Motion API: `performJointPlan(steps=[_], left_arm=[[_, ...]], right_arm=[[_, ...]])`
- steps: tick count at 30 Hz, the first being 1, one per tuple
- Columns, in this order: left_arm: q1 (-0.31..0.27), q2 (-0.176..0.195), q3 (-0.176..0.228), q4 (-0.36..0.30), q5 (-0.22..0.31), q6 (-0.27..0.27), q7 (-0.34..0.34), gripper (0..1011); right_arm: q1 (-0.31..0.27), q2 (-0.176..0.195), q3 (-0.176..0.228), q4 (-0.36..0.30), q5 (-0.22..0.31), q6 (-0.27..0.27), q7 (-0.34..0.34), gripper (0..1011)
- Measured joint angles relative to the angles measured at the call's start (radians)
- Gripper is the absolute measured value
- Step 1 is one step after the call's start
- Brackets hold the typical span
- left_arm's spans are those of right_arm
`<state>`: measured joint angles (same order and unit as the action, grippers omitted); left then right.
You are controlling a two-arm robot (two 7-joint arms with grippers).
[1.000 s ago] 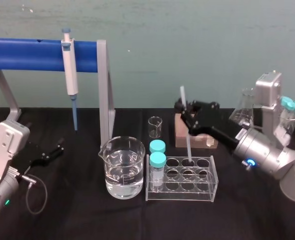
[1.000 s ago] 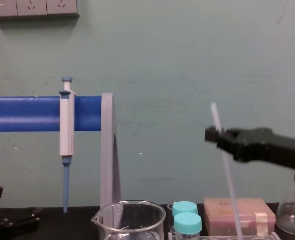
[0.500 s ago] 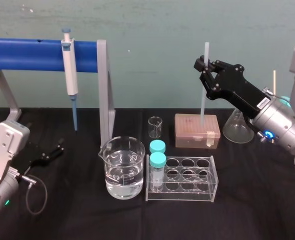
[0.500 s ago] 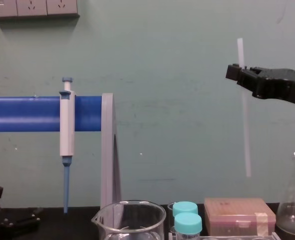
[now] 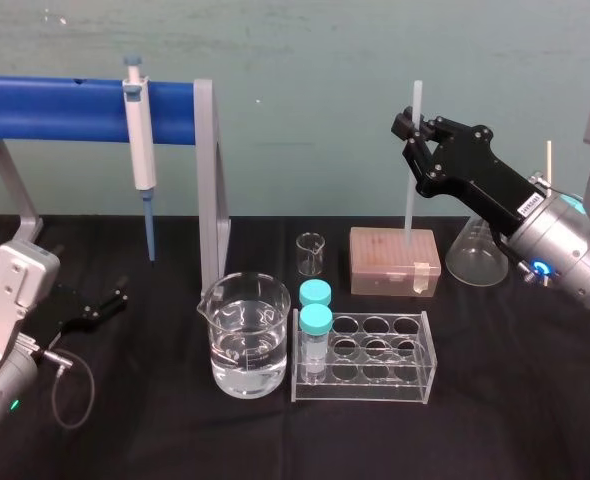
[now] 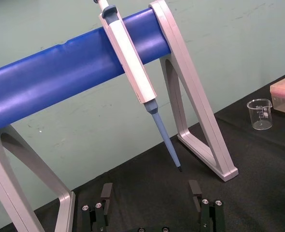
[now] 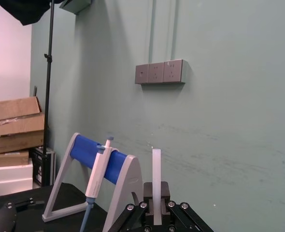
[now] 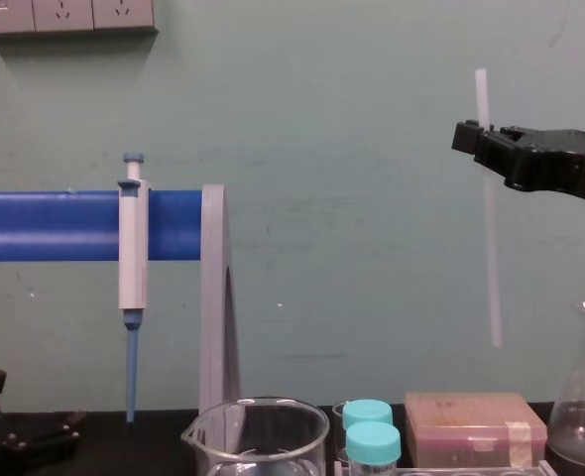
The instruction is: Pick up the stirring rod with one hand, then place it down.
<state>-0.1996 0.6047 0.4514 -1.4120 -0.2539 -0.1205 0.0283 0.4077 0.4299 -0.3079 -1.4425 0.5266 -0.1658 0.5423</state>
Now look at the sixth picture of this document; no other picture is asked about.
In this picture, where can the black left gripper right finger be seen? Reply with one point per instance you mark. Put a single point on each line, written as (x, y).
(211, 215)

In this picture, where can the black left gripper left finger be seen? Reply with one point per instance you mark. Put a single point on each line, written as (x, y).
(97, 217)

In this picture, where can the black table cloth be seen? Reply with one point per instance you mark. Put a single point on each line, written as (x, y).
(253, 174)

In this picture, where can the small clear glass beaker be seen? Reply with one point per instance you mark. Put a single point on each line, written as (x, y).
(260, 122)

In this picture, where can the blue bar grey pipette stand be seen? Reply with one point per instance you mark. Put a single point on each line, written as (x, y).
(60, 72)

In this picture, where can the white and blue pipette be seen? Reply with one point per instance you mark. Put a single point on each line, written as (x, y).
(130, 60)

